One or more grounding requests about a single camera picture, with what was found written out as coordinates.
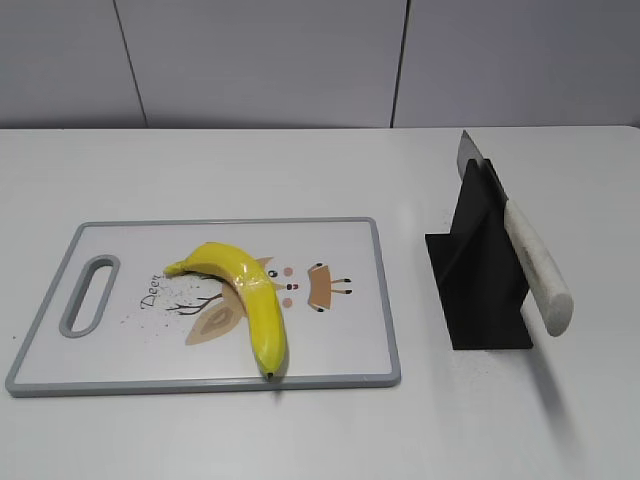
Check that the white grey-rimmed cutting board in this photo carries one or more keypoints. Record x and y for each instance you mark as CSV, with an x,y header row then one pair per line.
x,y
112,323

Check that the white-handled kitchen knife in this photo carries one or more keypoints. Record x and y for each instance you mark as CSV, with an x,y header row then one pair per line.
x,y
550,291

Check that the yellow plastic banana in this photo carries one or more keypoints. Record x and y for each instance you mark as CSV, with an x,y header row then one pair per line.
x,y
256,292

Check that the black knife stand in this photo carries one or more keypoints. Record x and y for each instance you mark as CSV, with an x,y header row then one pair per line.
x,y
480,280

